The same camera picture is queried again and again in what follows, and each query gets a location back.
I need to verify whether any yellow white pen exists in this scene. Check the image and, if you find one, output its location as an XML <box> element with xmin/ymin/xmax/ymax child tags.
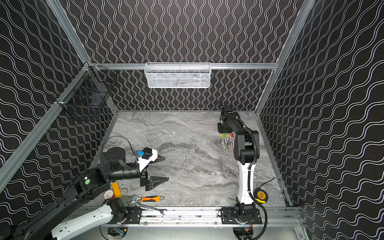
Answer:
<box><xmin>224</xmin><ymin>134</ymin><xmax>230</xmax><ymax>151</ymax></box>

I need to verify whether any green white pen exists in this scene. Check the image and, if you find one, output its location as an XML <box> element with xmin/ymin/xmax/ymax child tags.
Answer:
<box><xmin>222</xmin><ymin>134</ymin><xmax>227</xmax><ymax>150</ymax></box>

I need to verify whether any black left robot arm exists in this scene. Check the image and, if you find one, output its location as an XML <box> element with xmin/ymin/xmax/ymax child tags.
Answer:
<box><xmin>1</xmin><ymin>147</ymin><xmax>168</xmax><ymax>240</ymax></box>

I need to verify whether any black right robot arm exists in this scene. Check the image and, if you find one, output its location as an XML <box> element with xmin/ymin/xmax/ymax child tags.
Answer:
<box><xmin>218</xmin><ymin>106</ymin><xmax>262</xmax><ymax>224</ymax></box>

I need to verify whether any yellow tape measure block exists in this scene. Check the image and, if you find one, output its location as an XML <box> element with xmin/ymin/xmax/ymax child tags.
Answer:
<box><xmin>111</xmin><ymin>182</ymin><xmax>123</xmax><ymax>198</ymax></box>

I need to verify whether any steel combination spanner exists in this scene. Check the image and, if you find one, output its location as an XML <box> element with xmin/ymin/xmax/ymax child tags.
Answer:
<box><xmin>131</xmin><ymin>202</ymin><xmax>166</xmax><ymax>215</ymax></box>

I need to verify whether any white tape roll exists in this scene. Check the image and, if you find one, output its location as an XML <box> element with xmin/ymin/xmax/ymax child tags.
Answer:
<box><xmin>103</xmin><ymin>190</ymin><xmax>115</xmax><ymax>200</ymax></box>

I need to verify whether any yellow black tape measure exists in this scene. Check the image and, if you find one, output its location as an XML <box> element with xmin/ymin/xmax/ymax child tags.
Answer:
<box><xmin>254</xmin><ymin>188</ymin><xmax>269</xmax><ymax>204</ymax></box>

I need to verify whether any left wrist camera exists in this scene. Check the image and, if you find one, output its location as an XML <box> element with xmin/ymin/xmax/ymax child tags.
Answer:
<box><xmin>137</xmin><ymin>148</ymin><xmax>158</xmax><ymax>173</ymax></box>

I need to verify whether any orange handled adjustable wrench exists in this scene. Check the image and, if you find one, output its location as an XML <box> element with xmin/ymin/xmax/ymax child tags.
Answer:
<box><xmin>128</xmin><ymin>195</ymin><xmax>165</xmax><ymax>206</ymax></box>

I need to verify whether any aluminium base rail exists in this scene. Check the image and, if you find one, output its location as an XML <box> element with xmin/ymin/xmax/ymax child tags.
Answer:
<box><xmin>56</xmin><ymin>206</ymin><xmax>301</xmax><ymax>232</ymax></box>

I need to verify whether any white wire mesh basket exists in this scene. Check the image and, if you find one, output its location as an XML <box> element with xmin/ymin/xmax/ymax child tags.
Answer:
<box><xmin>144</xmin><ymin>62</ymin><xmax>212</xmax><ymax>89</ymax></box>

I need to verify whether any black wire mesh basket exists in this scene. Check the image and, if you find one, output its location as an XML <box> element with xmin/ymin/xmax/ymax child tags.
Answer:
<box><xmin>58</xmin><ymin>62</ymin><xmax>118</xmax><ymax>122</ymax></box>

